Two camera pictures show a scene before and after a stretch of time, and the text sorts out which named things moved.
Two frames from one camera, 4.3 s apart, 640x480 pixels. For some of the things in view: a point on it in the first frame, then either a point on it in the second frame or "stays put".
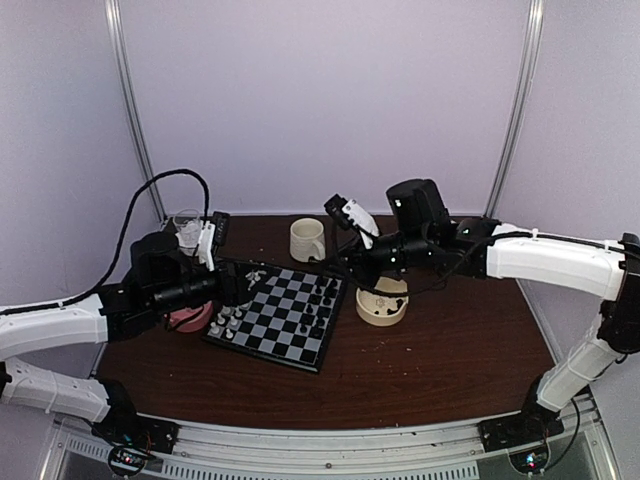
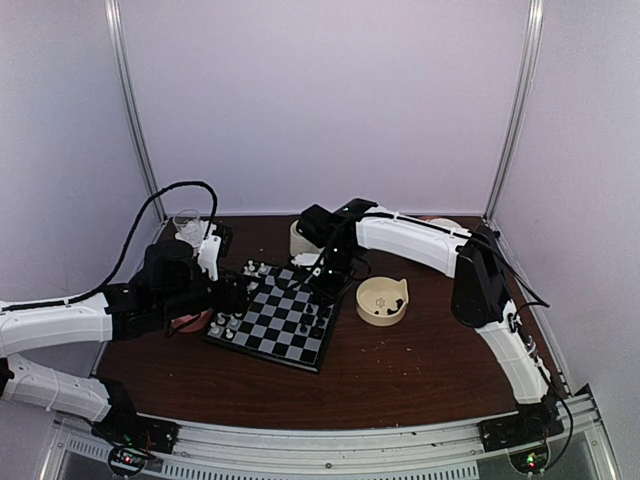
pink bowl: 191,320 stays put
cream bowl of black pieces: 380,310 stays put
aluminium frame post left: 133,103 stays put
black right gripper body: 369,274 → 341,273
